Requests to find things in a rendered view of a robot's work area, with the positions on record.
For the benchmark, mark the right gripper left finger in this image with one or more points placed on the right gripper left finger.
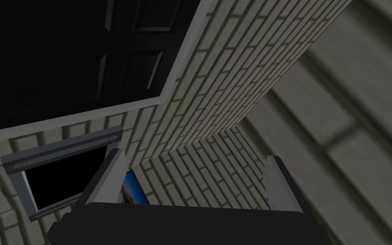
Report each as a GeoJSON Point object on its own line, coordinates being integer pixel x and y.
{"type": "Point", "coordinates": [109, 183]}

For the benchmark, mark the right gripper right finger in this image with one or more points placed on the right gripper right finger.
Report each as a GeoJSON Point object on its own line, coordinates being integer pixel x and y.
{"type": "Point", "coordinates": [279, 190]}

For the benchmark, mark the blue picture on wall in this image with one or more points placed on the blue picture on wall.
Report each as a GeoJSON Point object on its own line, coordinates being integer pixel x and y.
{"type": "Point", "coordinates": [135, 190]}

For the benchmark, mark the black panelled door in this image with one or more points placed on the black panelled door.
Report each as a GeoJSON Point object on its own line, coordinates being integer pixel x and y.
{"type": "Point", "coordinates": [63, 51]}

